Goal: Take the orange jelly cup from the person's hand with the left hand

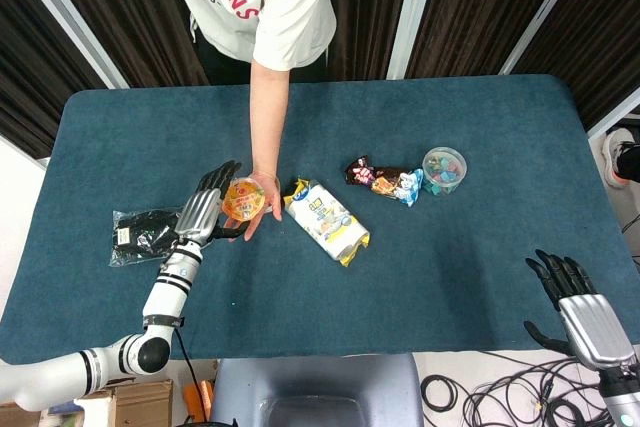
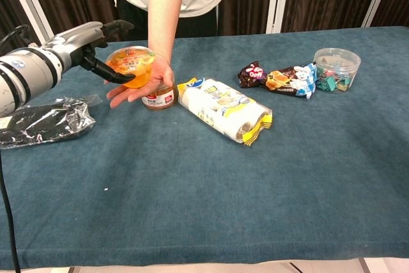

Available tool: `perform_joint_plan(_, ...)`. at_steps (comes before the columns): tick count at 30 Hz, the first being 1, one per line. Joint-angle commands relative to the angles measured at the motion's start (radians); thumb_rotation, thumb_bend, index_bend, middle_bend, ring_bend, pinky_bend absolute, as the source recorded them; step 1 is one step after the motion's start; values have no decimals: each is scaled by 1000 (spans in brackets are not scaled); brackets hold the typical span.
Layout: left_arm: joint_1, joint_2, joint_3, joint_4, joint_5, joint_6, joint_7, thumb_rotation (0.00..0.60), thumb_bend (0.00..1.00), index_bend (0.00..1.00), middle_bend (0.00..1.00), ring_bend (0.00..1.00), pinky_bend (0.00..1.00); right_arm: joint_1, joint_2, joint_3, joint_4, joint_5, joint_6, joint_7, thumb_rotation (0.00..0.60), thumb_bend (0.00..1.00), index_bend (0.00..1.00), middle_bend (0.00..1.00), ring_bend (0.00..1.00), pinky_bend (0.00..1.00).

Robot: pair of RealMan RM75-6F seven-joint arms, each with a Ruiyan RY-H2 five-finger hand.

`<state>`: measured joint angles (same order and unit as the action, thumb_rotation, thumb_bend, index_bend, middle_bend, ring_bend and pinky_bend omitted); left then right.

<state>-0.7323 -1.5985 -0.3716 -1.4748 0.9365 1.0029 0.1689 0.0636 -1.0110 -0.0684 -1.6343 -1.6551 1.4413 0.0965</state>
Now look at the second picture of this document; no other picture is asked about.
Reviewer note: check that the dark brown snack packet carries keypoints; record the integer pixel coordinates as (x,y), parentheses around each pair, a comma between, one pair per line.
(251,74)

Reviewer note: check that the person's bare hand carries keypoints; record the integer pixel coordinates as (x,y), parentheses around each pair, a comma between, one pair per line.
(152,81)

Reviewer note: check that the yellow white bread package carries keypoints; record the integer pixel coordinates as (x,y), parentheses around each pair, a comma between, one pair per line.
(223,108)

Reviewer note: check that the red labelled sauce jar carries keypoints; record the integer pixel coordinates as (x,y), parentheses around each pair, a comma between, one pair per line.
(159,97)

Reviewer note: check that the clear plastic candy tub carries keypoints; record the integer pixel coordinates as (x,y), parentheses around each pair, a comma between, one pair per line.
(336,70)

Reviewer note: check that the person's bare forearm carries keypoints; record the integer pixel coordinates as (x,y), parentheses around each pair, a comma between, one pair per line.
(163,7)

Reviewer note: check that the teal table cloth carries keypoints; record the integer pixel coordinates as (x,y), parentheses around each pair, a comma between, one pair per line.
(223,174)

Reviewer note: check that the black item in clear bag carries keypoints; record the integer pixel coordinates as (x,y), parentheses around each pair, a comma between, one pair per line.
(44,122)

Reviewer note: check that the brown blue cake packet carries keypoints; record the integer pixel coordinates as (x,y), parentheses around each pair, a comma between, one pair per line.
(292,81)

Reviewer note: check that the orange jelly cup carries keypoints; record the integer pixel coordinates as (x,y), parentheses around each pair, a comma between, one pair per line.
(134,63)

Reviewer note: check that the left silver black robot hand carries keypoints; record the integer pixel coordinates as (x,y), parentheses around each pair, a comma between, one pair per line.
(74,43)

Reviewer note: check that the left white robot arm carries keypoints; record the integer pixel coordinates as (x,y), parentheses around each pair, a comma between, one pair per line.
(25,73)

